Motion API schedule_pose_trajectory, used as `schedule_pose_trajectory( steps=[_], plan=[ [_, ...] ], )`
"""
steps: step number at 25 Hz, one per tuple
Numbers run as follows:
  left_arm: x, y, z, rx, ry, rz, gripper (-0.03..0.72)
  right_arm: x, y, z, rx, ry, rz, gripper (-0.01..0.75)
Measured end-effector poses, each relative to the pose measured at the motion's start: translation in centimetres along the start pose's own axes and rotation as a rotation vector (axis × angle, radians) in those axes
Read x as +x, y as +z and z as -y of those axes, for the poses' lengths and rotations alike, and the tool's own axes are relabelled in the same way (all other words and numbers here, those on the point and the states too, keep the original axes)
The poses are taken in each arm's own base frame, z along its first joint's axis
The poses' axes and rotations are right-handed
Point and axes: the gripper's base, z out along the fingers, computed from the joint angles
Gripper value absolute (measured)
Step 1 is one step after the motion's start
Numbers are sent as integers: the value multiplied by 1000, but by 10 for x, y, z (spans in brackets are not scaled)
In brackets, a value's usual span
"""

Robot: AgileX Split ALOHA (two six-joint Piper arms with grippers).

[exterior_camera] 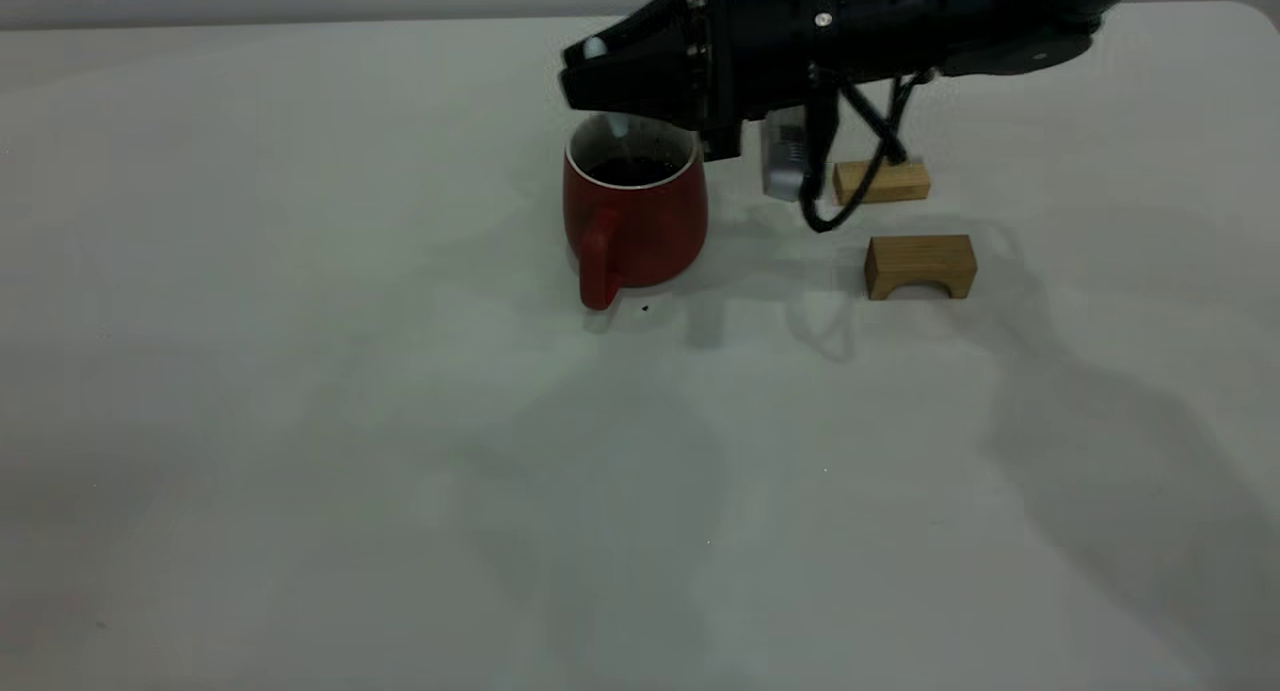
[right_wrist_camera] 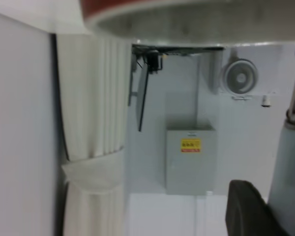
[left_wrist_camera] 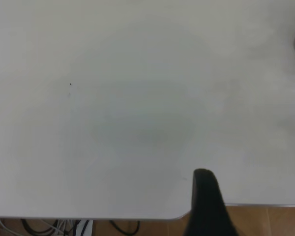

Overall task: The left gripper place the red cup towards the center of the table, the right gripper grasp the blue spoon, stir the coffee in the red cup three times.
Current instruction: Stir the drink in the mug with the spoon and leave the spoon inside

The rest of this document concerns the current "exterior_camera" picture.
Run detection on flat rectangular wooden block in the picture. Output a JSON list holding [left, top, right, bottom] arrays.
[[832, 158, 933, 207]]

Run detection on arched wooden block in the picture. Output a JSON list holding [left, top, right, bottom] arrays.
[[864, 234, 979, 302]]

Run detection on spoon with light blue handle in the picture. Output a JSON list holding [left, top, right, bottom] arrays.
[[583, 36, 631, 140]]

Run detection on red ceramic cup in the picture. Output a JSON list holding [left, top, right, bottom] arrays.
[[562, 111, 710, 312]]

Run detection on black camera cable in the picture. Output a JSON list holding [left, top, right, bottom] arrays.
[[800, 66, 938, 235]]

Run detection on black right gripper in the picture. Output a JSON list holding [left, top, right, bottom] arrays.
[[558, 0, 843, 162]]

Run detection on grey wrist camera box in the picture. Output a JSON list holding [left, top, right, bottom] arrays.
[[760, 106, 813, 204]]

